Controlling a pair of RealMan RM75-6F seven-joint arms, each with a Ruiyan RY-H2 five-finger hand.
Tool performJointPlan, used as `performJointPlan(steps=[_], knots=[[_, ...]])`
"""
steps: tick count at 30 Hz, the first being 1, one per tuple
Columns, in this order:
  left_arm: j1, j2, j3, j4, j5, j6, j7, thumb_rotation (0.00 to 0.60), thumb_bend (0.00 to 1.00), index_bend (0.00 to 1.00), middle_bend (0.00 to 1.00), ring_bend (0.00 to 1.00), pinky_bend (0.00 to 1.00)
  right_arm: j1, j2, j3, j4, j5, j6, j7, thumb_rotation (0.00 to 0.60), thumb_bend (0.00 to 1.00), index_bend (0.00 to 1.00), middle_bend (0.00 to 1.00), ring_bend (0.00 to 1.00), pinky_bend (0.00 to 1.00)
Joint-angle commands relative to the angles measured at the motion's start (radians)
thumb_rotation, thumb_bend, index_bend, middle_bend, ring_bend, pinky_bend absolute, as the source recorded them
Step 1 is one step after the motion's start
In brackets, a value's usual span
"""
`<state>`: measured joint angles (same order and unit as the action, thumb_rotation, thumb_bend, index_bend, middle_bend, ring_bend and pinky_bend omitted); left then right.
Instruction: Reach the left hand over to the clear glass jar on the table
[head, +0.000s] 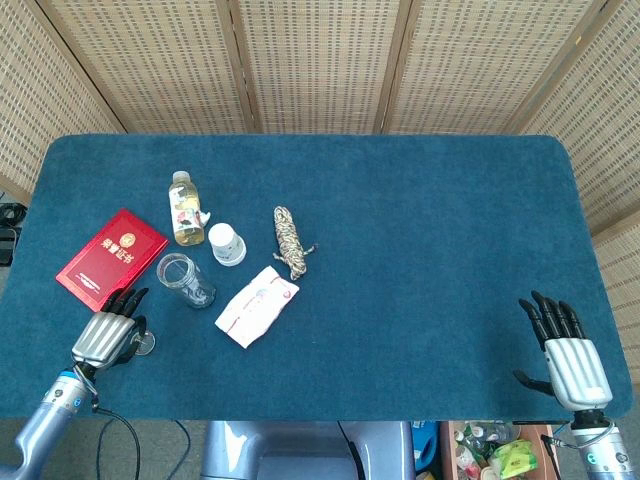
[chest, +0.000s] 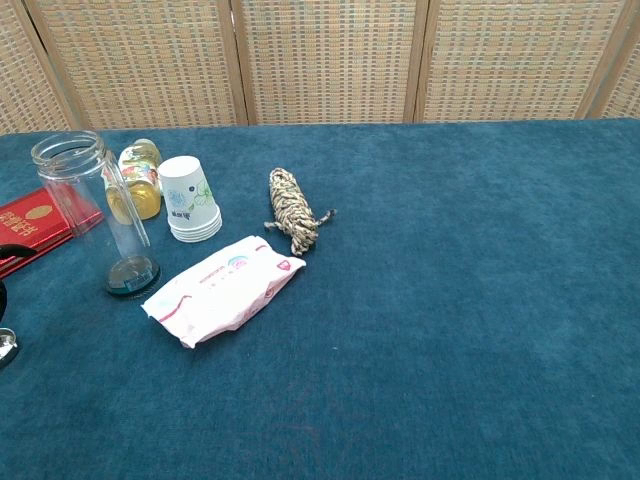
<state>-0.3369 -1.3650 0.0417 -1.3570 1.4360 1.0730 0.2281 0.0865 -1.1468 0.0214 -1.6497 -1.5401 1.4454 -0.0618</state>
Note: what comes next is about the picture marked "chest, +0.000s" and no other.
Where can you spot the clear glass jar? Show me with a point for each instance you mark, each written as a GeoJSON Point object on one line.
{"type": "Point", "coordinates": [131, 277]}

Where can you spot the white paper cup stack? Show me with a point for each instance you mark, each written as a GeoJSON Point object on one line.
{"type": "Point", "coordinates": [187, 200]}

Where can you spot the blue table cloth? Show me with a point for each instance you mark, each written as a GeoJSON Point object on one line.
{"type": "Point", "coordinates": [425, 300]}

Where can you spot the woven bamboo screen panel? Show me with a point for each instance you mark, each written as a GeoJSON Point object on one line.
{"type": "Point", "coordinates": [140, 60]}
{"type": "Point", "coordinates": [627, 85]}
{"type": "Point", "coordinates": [510, 60]}
{"type": "Point", "coordinates": [330, 60]}
{"type": "Point", "coordinates": [25, 75]}

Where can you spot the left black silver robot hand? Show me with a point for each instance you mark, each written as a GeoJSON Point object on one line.
{"type": "Point", "coordinates": [15, 251]}

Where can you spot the red certificate book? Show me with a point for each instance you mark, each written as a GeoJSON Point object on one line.
{"type": "Point", "coordinates": [25, 220]}

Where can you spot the yellow drink plastic bottle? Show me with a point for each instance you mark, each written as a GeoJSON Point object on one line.
{"type": "Point", "coordinates": [145, 200]}

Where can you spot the white pink wet wipes pack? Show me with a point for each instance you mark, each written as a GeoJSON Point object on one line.
{"type": "Point", "coordinates": [220, 290]}

